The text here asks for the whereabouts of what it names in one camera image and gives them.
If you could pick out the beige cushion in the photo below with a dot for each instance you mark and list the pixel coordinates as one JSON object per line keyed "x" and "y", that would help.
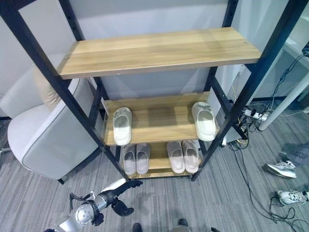
{"x": 47, "y": 93}

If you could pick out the black metal shoe rack frame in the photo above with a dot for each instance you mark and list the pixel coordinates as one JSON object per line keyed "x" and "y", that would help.
{"x": 51, "y": 79}

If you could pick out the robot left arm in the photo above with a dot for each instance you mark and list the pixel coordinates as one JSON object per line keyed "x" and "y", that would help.
{"x": 84, "y": 213}

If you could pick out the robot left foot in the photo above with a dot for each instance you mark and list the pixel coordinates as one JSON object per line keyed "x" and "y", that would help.
{"x": 137, "y": 227}

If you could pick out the white slipper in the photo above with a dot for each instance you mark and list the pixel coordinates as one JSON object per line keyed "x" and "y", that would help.
{"x": 122, "y": 128}
{"x": 205, "y": 123}

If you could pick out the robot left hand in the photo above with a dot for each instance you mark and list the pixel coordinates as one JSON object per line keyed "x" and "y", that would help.
{"x": 116, "y": 189}

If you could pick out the person's leg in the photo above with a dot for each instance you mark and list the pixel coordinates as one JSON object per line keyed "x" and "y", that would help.
{"x": 298, "y": 154}

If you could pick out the person's white sneaker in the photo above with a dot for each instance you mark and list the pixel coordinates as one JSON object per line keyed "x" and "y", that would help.
{"x": 281, "y": 169}
{"x": 290, "y": 197}

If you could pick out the medium wooden rack shelf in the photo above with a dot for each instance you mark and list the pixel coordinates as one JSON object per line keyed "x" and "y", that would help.
{"x": 159, "y": 120}

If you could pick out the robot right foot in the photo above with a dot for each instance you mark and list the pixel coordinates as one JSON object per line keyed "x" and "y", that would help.
{"x": 182, "y": 222}

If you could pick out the beige pink slipper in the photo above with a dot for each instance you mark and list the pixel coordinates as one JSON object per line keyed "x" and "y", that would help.
{"x": 129, "y": 162}
{"x": 175, "y": 159}
{"x": 192, "y": 158}
{"x": 143, "y": 160}

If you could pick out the white desk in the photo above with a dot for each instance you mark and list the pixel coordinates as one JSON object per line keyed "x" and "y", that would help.
{"x": 280, "y": 101}

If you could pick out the large wooden rack shelf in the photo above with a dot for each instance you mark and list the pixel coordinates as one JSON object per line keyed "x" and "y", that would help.
{"x": 154, "y": 53}

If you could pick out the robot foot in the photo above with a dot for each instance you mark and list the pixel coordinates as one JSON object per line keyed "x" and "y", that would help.
{"x": 182, "y": 222}
{"x": 137, "y": 227}

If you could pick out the small wooden rack shelf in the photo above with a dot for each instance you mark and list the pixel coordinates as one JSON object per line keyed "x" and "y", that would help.
{"x": 158, "y": 157}

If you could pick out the white power strip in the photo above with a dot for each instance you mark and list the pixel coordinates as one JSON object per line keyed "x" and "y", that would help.
{"x": 256, "y": 114}

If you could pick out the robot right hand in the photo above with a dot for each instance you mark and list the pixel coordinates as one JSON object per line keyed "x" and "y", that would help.
{"x": 214, "y": 229}

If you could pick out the light grey armchair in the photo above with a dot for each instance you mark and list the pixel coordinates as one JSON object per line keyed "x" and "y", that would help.
{"x": 48, "y": 145}

